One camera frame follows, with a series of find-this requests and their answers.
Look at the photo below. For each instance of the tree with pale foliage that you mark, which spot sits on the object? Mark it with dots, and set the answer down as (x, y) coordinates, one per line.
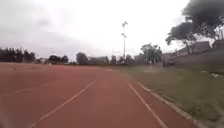
(151, 53)

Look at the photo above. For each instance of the row of distant trees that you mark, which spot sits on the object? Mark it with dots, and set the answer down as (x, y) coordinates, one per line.
(80, 58)

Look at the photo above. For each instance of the grey wall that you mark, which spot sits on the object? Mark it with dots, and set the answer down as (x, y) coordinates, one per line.
(196, 58)

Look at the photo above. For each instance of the tall floodlight pole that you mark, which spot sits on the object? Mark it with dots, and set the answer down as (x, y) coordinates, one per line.
(124, 40)

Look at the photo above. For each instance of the large dark tree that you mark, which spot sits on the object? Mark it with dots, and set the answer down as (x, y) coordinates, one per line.
(200, 20)

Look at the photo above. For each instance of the pale kerb strip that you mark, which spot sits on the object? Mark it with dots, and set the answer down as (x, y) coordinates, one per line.
(173, 108)

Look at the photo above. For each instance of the grass verge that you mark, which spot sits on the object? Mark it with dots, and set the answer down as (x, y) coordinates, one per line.
(186, 86)

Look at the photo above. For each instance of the grey building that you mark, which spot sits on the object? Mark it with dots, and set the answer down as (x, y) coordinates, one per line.
(196, 47)

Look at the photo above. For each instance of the red running track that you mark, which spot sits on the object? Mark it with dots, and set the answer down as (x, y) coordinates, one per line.
(100, 100)

